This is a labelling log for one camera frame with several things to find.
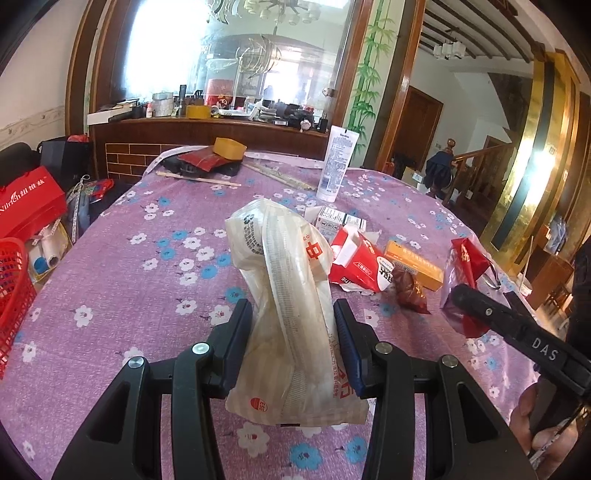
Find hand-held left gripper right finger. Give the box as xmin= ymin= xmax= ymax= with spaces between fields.
xmin=333 ymin=298 xmax=539 ymax=480

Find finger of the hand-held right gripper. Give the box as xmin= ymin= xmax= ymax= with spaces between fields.
xmin=450 ymin=284 xmax=525 ymax=340
xmin=502 ymin=290 xmax=571 ymax=344

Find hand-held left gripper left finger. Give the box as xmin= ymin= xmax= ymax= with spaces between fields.
xmin=51 ymin=299 xmax=254 ymax=480

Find red foil wrapper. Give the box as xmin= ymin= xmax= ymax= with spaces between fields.
xmin=440 ymin=237 xmax=502 ymax=337

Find small white cardboard box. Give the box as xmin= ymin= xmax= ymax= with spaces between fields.
xmin=305 ymin=206 xmax=368 ymax=241

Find person's right hand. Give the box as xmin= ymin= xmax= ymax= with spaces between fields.
xmin=510 ymin=383 xmax=583 ymax=468

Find dark red snack packet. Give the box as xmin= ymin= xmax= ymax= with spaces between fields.
xmin=392 ymin=270 xmax=430 ymax=315

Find orange cardboard box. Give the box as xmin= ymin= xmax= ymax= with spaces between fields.
xmin=384 ymin=241 xmax=445 ymax=291

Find red drink carton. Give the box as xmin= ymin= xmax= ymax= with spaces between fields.
xmin=329 ymin=224 xmax=402 ymax=296

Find purple floral tablecloth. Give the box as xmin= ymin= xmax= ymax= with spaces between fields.
xmin=0 ymin=145 xmax=555 ymax=480

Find dark jacket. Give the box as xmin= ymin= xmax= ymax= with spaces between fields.
xmin=425 ymin=151 xmax=454 ymax=190

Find wooden stair railing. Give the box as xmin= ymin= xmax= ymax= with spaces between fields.
xmin=443 ymin=137 xmax=514 ymax=206

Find golden pillar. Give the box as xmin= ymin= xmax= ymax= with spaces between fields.
xmin=480 ymin=51 xmax=583 ymax=278

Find single wooden chopstick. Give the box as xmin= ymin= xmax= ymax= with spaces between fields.
xmin=156 ymin=172 xmax=242 ymax=188

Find paper-wrapped chopsticks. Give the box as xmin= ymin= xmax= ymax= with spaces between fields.
xmin=242 ymin=161 xmax=318 ymax=192

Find dark red foil packet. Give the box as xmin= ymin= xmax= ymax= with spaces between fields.
xmin=178 ymin=148 xmax=236 ymax=172

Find black and red pouch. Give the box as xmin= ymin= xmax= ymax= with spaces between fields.
xmin=163 ymin=154 xmax=245 ymax=177

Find yellow plastic container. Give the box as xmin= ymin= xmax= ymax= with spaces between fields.
xmin=213 ymin=137 xmax=247 ymax=161

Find white lotion tube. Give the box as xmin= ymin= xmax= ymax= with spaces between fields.
xmin=316 ymin=126 xmax=361 ymax=202

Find wooden door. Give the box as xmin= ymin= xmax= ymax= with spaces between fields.
xmin=385 ymin=85 xmax=444 ymax=174

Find white roll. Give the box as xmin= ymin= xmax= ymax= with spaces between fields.
xmin=28 ymin=240 xmax=63 ymax=278

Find wooden sideboard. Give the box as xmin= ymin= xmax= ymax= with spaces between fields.
xmin=88 ymin=115 xmax=331 ymax=181

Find measuring tape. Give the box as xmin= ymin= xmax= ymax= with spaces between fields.
xmin=30 ymin=178 xmax=89 ymax=241

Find red plastic basket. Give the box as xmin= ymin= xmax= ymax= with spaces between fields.
xmin=0 ymin=237 xmax=38 ymax=379

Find red gift box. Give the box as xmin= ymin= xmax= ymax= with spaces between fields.
xmin=203 ymin=78 xmax=236 ymax=116

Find red paper shopping bag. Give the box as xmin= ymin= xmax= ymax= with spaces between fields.
xmin=0 ymin=166 xmax=68 ymax=238

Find black bag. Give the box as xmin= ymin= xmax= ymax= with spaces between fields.
xmin=37 ymin=137 xmax=93 ymax=185

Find glass partition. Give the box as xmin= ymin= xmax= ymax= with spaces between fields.
xmin=92 ymin=0 xmax=365 ymax=125

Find chandelier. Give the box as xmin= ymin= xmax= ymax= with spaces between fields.
xmin=208 ymin=0 xmax=324 ymax=26

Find green bamboo wall decal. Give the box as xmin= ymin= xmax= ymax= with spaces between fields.
xmin=348 ymin=0 xmax=398 ymax=134

